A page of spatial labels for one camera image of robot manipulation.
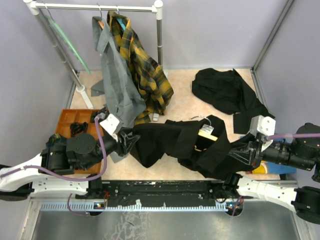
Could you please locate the yellow hanger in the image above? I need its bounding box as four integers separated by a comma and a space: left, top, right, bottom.
189, 115, 218, 152

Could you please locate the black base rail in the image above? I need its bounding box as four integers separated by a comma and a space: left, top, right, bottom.
75, 180, 240, 207

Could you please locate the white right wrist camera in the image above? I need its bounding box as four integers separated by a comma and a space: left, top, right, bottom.
249, 115, 276, 141

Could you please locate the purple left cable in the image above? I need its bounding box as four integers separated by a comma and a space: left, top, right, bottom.
0, 113, 108, 216

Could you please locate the yellow plaid shirt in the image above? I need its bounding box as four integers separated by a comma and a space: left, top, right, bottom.
107, 11, 174, 125

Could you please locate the black rolled belt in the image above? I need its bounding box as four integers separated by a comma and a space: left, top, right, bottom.
69, 122, 88, 137

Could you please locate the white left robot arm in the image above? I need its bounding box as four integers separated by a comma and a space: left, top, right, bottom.
0, 131, 140, 202

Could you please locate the dark patterned rolled cloth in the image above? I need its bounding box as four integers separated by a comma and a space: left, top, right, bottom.
90, 107, 109, 122

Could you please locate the black shirt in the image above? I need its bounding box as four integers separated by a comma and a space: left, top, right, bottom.
130, 115, 254, 180
191, 68, 275, 135

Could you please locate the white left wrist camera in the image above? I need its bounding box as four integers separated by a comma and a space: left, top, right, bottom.
99, 113, 123, 141

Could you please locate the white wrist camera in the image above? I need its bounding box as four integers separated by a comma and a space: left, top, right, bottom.
99, 113, 123, 141
249, 115, 276, 141

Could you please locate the white clothes rack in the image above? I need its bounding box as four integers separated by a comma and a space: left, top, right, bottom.
24, 0, 164, 109

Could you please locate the blue pikachu cloth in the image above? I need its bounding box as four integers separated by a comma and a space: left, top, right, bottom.
246, 161, 297, 175

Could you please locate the orange wooden tray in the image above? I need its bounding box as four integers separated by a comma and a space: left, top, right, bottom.
54, 108, 106, 175

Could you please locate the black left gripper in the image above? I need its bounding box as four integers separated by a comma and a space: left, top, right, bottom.
82, 126, 141, 171

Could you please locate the green hanger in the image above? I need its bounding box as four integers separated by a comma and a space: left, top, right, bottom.
45, 15, 91, 74

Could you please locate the grey shirt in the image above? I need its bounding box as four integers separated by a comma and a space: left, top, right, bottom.
90, 15, 147, 164

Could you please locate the green yellow patterned cloth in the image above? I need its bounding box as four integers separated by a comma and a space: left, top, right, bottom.
45, 133, 64, 148

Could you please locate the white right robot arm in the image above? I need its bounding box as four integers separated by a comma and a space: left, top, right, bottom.
222, 119, 320, 224

